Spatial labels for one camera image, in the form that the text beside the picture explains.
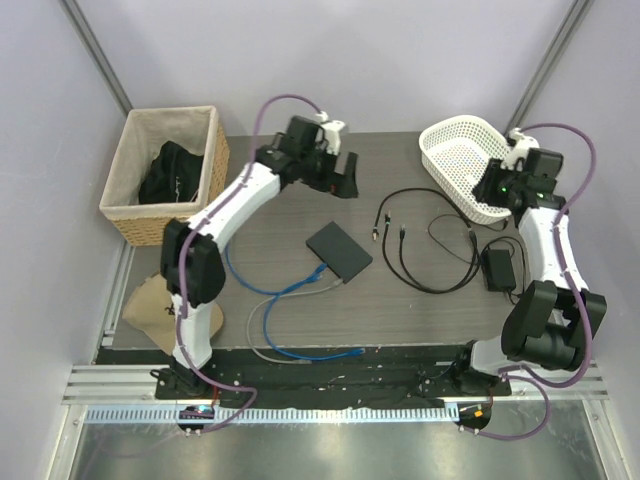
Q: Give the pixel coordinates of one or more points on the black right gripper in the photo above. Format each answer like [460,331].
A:
[482,190]

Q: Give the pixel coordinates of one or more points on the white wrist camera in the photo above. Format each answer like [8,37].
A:
[520,145]
[333,130]

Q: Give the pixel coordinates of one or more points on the black power adapter brick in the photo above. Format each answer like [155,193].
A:
[498,270]

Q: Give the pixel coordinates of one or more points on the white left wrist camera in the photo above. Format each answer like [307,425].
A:
[333,130]

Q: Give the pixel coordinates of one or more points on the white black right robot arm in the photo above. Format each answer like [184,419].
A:
[553,323]

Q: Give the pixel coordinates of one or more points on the white perforated plastic basket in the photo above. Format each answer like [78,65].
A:
[456,152]

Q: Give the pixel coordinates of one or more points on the wicker basket with liner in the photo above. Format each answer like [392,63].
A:
[197,129]

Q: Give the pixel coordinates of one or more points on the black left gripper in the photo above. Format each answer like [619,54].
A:
[343,185]

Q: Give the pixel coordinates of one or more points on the dark grey network switch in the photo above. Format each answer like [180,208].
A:
[339,251]

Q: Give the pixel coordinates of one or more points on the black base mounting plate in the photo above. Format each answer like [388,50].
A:
[340,385]

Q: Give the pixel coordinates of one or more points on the aluminium rail frame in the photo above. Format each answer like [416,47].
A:
[120,384]

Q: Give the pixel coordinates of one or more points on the black cloth in basket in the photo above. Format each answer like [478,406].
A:
[173,176]

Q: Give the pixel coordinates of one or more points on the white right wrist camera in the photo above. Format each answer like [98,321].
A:
[520,145]

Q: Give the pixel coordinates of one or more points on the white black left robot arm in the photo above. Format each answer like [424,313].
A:
[191,256]

